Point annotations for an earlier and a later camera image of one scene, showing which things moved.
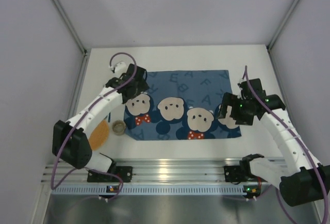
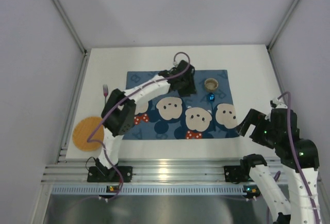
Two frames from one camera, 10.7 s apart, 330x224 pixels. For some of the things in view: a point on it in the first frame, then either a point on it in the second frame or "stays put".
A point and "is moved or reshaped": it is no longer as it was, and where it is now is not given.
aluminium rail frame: x=254 y=169 stays put
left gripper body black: x=139 y=85 → x=187 y=89
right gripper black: x=229 y=107 → x=253 y=124
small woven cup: x=118 y=127 is moved or reshaped
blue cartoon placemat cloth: x=180 y=105 stays put
